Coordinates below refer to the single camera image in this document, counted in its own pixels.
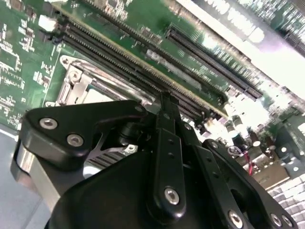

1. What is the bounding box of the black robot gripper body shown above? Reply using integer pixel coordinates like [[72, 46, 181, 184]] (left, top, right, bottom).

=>
[[47, 150, 224, 229]]

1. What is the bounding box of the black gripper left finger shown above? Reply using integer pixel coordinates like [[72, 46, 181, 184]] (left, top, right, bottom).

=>
[[20, 92, 188, 224]]

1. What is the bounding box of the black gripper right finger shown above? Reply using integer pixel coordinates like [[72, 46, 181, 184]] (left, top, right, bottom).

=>
[[170, 95, 300, 229]]

